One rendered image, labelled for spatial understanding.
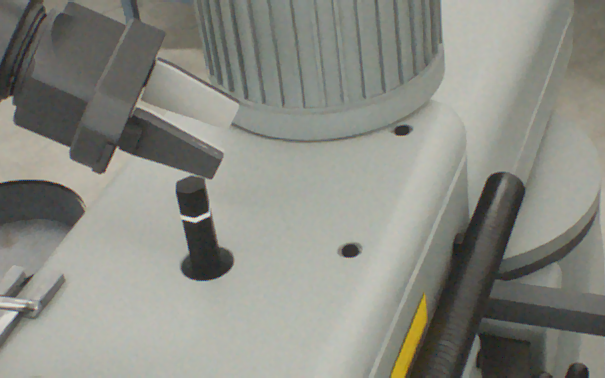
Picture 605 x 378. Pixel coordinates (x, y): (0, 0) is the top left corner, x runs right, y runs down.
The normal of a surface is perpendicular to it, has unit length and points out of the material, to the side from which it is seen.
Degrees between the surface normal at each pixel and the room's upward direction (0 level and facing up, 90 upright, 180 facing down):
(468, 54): 0
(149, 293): 0
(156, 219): 0
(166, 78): 90
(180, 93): 90
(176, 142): 90
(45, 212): 86
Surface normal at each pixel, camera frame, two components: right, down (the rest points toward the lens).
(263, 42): -0.39, 0.58
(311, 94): -0.11, 0.59
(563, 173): -0.11, -0.80
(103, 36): 0.40, -0.71
